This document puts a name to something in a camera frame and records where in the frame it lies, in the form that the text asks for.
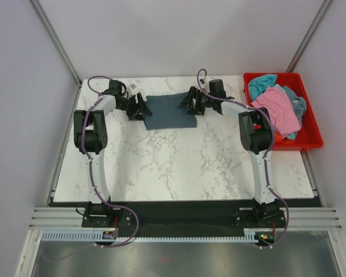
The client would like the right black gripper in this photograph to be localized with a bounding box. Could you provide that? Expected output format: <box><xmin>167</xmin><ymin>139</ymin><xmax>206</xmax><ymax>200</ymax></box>
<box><xmin>177</xmin><ymin>87</ymin><xmax>214</xmax><ymax>116</ymax></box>

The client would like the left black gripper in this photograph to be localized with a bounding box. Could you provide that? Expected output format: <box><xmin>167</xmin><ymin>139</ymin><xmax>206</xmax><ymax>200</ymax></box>
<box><xmin>117</xmin><ymin>94</ymin><xmax>152</xmax><ymax>122</ymax></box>

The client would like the dark blue-grey t shirt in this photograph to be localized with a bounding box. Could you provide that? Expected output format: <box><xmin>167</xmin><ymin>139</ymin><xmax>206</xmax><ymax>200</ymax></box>
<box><xmin>144</xmin><ymin>93</ymin><xmax>197</xmax><ymax>130</ymax></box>

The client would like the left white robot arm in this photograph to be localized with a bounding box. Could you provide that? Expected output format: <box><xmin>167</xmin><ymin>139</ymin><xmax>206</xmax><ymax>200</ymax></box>
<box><xmin>73</xmin><ymin>76</ymin><xmax>152</xmax><ymax>209</ymax></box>

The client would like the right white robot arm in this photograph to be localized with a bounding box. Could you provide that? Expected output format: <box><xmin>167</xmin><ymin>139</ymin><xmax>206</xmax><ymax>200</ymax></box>
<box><xmin>177</xmin><ymin>79</ymin><xmax>277</xmax><ymax>227</ymax></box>

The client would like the teal t shirt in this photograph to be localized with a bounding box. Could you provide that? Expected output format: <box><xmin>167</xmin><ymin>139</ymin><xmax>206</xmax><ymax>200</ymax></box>
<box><xmin>248</xmin><ymin>74</ymin><xmax>277</xmax><ymax>101</ymax></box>

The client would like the pink t shirt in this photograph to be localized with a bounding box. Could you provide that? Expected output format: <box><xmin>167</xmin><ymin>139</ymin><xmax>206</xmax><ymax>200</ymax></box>
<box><xmin>251</xmin><ymin>87</ymin><xmax>301</xmax><ymax>138</ymax></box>

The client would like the orange t shirt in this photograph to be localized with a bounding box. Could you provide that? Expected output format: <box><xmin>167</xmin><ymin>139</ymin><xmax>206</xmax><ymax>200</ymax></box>
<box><xmin>274</xmin><ymin>133</ymin><xmax>294</xmax><ymax>144</ymax></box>

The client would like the grey-blue t shirt in bin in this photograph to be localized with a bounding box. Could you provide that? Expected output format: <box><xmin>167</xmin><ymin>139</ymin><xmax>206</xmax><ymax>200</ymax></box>
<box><xmin>283</xmin><ymin>85</ymin><xmax>307</xmax><ymax>125</ymax></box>

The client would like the red plastic bin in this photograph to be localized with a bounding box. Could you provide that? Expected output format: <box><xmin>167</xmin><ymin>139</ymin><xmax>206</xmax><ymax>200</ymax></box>
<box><xmin>243</xmin><ymin>73</ymin><xmax>323</xmax><ymax>151</ymax></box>

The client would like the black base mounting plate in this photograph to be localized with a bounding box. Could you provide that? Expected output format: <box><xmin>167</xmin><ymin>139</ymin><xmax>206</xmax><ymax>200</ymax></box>
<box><xmin>50</xmin><ymin>197</ymin><xmax>322</xmax><ymax>237</ymax></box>

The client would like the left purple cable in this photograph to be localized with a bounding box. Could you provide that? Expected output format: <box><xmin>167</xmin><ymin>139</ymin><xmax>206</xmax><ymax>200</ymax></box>
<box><xmin>39</xmin><ymin>75</ymin><xmax>141</xmax><ymax>262</ymax></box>

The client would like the white slotted cable duct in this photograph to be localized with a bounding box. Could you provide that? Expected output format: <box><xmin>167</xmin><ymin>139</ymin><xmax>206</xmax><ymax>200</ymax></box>
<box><xmin>41</xmin><ymin>230</ymin><xmax>271</xmax><ymax>243</ymax></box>

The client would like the aluminium front rail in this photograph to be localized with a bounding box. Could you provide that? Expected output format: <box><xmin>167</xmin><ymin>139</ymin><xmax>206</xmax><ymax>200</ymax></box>
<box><xmin>29</xmin><ymin>207</ymin><xmax>342</xmax><ymax>231</ymax></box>

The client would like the left aluminium frame post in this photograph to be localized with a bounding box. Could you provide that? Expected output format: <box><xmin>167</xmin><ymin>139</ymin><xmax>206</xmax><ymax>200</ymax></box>
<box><xmin>28</xmin><ymin>0</ymin><xmax>82</xmax><ymax>87</ymax></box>

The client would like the aluminium frame post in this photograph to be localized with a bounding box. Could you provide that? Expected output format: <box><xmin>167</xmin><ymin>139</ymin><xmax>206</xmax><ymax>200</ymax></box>
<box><xmin>285</xmin><ymin>0</ymin><xmax>334</xmax><ymax>73</ymax></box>
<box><xmin>28</xmin><ymin>0</ymin><xmax>82</xmax><ymax>87</ymax></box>

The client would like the right aluminium frame post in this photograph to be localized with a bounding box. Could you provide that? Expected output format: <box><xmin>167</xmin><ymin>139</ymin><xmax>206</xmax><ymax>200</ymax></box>
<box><xmin>285</xmin><ymin>0</ymin><xmax>334</xmax><ymax>73</ymax></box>

